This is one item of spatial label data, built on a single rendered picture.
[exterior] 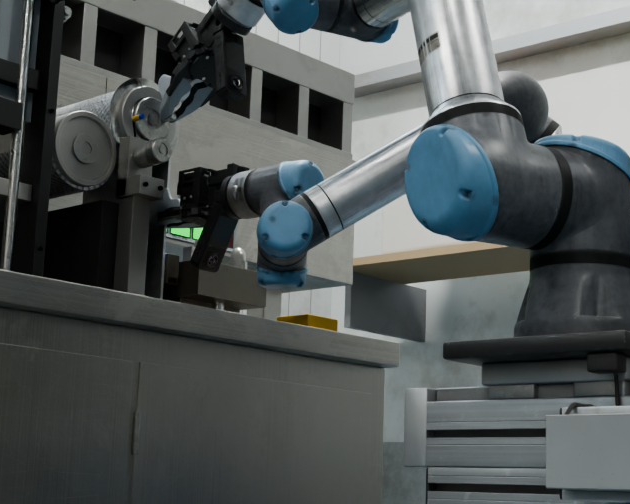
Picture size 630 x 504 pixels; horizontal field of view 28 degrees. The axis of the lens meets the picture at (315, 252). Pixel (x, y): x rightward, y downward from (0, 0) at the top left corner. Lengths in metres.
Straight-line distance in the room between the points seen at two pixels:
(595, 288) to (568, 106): 3.73
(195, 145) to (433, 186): 1.34
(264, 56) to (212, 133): 0.26
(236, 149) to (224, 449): 1.05
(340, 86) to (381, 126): 2.64
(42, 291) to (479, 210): 0.57
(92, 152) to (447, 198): 0.85
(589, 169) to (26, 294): 0.69
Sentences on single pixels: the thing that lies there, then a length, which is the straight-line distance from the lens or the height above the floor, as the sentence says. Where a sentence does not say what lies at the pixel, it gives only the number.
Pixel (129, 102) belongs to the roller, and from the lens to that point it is 2.09.
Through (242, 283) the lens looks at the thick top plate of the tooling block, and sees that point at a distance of 2.16.
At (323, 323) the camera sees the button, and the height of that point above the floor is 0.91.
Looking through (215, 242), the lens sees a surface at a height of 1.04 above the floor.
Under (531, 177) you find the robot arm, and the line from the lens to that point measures 1.35.
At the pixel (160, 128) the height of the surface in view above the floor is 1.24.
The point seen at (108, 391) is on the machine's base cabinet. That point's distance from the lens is 1.67.
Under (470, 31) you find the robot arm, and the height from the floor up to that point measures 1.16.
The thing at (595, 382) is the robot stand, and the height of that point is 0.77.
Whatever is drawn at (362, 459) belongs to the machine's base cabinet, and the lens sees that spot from 2.02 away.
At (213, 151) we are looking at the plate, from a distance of 2.66.
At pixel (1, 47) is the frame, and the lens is 1.85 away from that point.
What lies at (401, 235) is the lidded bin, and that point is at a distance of 4.72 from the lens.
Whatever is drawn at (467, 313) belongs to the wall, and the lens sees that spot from 5.16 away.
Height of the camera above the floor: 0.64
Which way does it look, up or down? 11 degrees up
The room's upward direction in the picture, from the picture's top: 2 degrees clockwise
